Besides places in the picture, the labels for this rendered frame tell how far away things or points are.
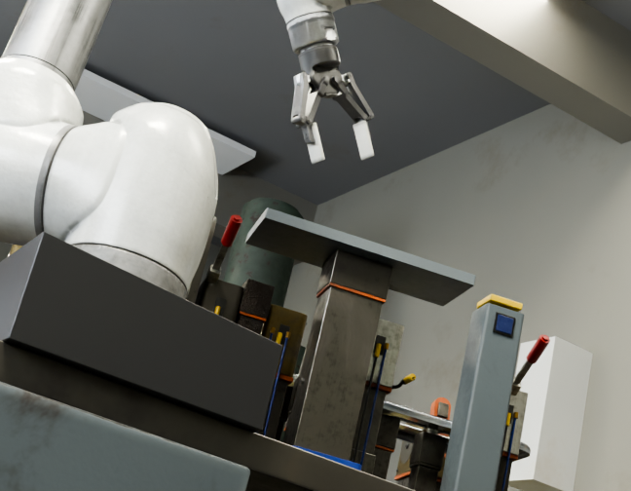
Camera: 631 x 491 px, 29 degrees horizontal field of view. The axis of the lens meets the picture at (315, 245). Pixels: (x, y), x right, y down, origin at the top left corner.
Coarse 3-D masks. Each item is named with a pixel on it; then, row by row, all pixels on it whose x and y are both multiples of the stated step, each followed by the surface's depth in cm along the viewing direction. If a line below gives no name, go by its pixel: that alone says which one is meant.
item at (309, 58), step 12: (312, 48) 225; (324, 48) 225; (336, 48) 228; (300, 60) 228; (312, 60) 225; (324, 60) 225; (336, 60) 226; (312, 72) 225; (324, 72) 227; (336, 72) 230; (312, 84) 226; (324, 96) 227
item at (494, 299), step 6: (492, 294) 206; (486, 300) 208; (492, 300) 206; (498, 300) 206; (504, 300) 207; (510, 300) 207; (480, 306) 210; (504, 306) 207; (510, 306) 207; (516, 306) 207
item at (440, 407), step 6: (432, 402) 254; (438, 402) 252; (444, 402) 253; (432, 408) 252; (438, 408) 251; (444, 408) 251; (450, 408) 252; (432, 414) 251; (438, 414) 250; (444, 414) 250; (444, 456) 246
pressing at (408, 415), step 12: (384, 408) 224; (396, 408) 224; (408, 408) 225; (408, 420) 232; (420, 420) 230; (432, 420) 226; (444, 420) 226; (408, 432) 240; (420, 432) 238; (444, 432) 234; (528, 456) 233
